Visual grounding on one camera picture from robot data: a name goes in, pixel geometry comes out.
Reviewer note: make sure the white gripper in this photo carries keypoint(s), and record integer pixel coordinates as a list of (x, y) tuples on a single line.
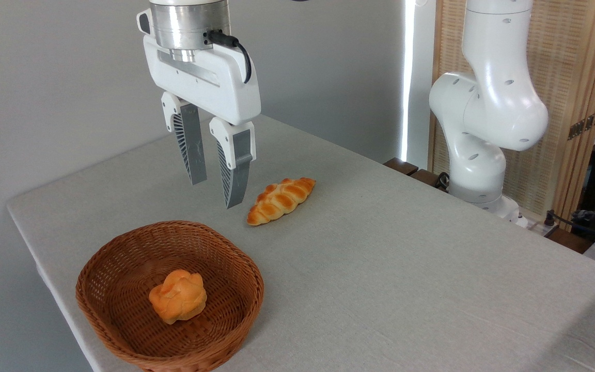
[(225, 88)]

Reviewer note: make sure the braided golden bread loaf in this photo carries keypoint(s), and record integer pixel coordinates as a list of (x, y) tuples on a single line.
[(281, 199)]

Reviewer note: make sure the round orange bread bun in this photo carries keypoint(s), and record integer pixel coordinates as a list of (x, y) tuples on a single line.
[(178, 297)]

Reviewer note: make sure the brown wicker basket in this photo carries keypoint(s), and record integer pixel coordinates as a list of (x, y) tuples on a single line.
[(122, 289)]

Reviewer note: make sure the dark brown wooden block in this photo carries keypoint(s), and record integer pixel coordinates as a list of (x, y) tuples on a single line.
[(401, 166), (568, 240), (425, 177)]

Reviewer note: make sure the grey tablecloth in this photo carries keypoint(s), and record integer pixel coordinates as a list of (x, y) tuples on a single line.
[(380, 268)]

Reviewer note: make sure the bamboo folding screen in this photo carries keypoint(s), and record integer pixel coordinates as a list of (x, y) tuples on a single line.
[(571, 62)]

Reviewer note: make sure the dark metal screen hinge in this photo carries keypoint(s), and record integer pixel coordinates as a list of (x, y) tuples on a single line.
[(584, 125)]

